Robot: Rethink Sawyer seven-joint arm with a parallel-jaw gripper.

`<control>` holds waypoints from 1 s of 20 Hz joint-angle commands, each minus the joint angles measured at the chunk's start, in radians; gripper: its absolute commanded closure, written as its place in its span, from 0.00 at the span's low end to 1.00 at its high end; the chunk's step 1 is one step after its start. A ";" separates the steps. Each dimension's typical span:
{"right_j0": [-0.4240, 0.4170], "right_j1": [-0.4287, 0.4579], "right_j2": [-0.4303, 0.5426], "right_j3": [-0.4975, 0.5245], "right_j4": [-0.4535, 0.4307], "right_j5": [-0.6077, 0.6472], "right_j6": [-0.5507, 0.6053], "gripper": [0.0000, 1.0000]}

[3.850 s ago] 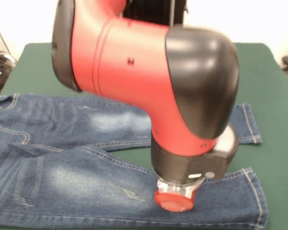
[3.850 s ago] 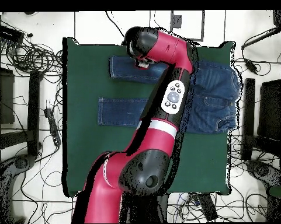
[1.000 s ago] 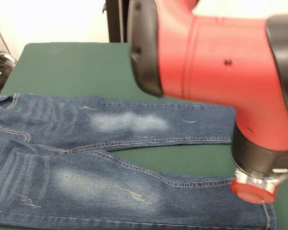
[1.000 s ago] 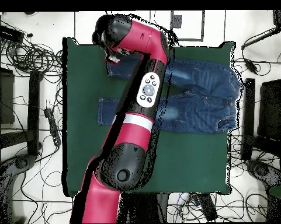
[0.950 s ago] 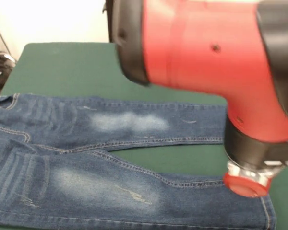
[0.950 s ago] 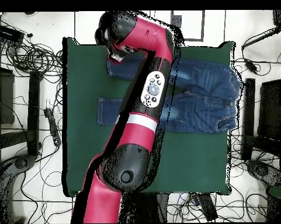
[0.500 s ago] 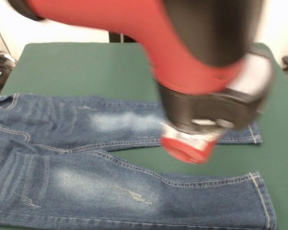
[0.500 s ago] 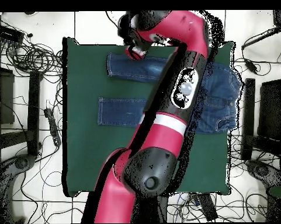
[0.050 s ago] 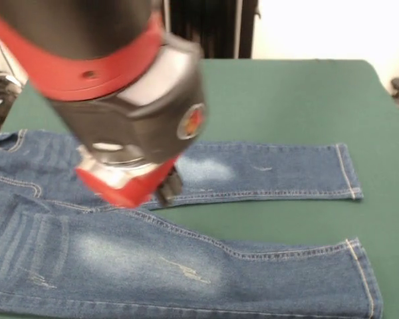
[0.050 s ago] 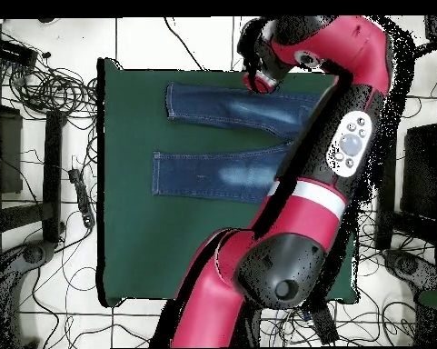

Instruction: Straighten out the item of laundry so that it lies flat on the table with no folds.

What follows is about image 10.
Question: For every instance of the black electronics box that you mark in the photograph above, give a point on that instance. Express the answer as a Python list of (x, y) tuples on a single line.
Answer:
[(12, 52)]

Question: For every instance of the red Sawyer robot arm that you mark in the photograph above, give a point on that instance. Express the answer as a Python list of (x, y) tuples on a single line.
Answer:
[(305, 214)]

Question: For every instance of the blue denim jeans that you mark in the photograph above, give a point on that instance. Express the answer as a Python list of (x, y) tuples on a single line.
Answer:
[(203, 174)]

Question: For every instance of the long black power strip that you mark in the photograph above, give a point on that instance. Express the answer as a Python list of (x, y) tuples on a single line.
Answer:
[(327, 327)]

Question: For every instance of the small dark oval object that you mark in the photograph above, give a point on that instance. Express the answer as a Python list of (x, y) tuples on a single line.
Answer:
[(46, 20)]

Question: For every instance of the dark green table cloth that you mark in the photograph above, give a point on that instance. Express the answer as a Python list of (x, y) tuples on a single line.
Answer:
[(131, 236)]

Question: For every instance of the dark flat panel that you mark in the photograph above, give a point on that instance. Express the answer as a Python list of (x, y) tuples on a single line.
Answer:
[(423, 171), (9, 152)]

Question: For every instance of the black stand beam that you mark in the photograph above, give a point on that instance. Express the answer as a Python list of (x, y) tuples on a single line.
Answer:
[(52, 174), (385, 229)]

